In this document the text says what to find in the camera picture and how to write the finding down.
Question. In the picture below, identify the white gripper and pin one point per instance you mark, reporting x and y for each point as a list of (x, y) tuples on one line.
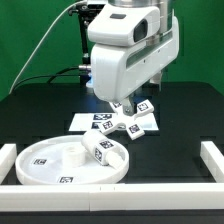
[(117, 71)]

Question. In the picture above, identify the white round table top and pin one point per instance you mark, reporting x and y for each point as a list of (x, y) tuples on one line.
[(63, 160)]

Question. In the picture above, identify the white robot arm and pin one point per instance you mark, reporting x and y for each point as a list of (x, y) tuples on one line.
[(166, 15)]

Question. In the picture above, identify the white cross-shaped table base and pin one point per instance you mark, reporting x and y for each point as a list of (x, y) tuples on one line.
[(135, 125)]

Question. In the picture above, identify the white marker sheet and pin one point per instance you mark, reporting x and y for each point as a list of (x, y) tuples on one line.
[(86, 121)]

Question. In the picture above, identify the white right fence bar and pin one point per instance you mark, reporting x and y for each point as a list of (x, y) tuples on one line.
[(213, 159)]

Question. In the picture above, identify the white fence bar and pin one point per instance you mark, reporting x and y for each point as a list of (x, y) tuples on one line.
[(8, 154), (213, 159), (112, 197)]

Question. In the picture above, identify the white front fence bar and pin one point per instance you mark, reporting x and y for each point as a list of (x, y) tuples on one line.
[(112, 197)]

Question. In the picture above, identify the white left fence bar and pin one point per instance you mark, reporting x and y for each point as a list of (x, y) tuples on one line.
[(8, 154)]

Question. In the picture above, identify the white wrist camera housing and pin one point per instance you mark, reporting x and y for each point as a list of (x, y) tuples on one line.
[(119, 26)]

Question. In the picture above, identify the black camera stand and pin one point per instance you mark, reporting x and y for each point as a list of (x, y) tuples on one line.
[(86, 10)]

